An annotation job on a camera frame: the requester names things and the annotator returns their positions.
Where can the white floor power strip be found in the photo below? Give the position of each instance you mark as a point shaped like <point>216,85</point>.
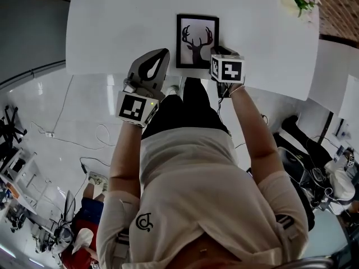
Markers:
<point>49,134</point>

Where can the person's left forearm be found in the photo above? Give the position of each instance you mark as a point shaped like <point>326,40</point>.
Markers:
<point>126,161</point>

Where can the black office chair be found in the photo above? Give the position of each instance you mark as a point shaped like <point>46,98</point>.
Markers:
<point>9,127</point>

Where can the person's white ribbed shirt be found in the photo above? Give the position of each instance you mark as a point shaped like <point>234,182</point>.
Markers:
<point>196,195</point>

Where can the grey metal cabinet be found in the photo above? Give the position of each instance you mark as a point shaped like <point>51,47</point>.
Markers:
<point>28,32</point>

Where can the framed deer picture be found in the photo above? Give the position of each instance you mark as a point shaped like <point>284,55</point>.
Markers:
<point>196,24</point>

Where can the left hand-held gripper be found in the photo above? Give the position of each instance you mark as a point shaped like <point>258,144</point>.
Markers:
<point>131,109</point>

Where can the person's black trousers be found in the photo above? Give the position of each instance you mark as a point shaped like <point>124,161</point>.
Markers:
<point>193,113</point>

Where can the white metal cart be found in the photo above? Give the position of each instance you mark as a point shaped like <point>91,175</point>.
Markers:
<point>19,172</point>

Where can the black rounded equipment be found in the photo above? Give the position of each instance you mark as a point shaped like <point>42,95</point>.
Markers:
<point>294,161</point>

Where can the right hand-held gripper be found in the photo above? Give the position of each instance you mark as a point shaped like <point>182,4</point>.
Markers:
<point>231,70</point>

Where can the person's left white shoe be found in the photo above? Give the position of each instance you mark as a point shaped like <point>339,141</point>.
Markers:
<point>171,90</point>

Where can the person's right forearm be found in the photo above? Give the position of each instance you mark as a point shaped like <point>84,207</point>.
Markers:
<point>255,139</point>

